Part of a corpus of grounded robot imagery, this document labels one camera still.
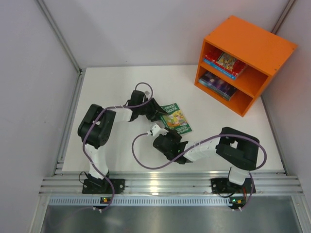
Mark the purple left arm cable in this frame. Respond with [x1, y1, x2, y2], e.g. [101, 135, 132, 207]
[82, 82, 154, 211]

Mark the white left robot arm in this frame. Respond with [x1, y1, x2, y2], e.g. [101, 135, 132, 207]
[77, 90, 168, 182]

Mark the purple Robinson Crusoe book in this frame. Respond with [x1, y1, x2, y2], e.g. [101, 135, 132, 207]
[199, 71, 237, 101]

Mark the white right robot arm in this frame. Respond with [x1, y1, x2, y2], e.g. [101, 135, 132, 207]
[150, 124, 259, 186]

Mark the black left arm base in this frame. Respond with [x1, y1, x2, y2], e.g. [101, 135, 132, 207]
[82, 179, 125, 194]

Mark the blue 26-Storey Treehouse book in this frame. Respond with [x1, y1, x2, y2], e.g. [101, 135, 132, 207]
[203, 58, 237, 80]

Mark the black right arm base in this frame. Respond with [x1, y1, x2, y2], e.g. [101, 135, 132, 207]
[210, 178, 256, 195]

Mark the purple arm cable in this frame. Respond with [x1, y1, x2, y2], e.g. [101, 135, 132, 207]
[132, 132, 268, 211]
[82, 82, 154, 211]

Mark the aluminium mounting rail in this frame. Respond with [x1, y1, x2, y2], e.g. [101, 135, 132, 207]
[39, 172, 303, 207]

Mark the green Treehouse book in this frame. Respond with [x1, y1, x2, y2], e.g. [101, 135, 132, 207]
[161, 103, 192, 135]

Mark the red comic cover book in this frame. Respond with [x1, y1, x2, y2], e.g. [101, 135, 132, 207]
[204, 47, 247, 77]

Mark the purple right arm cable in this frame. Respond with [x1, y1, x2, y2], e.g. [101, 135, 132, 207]
[132, 132, 268, 211]

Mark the orange wooden shelf cabinet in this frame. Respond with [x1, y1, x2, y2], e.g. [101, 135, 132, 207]
[195, 16, 298, 116]

